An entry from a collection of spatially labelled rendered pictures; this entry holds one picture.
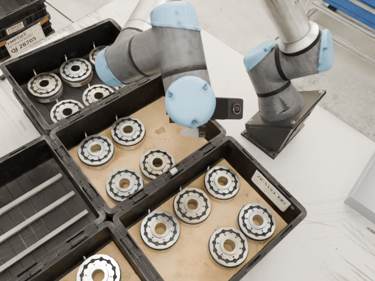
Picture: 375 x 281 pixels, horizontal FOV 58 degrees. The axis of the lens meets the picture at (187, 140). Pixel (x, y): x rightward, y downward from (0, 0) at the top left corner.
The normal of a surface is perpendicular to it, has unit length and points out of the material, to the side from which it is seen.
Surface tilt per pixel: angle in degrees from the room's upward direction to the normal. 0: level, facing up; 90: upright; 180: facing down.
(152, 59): 80
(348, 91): 0
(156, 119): 0
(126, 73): 89
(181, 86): 37
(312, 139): 0
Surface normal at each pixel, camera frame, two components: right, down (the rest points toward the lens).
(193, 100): -0.04, 0.07
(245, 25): 0.09, -0.52
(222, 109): 0.48, 0.07
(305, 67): -0.26, 0.84
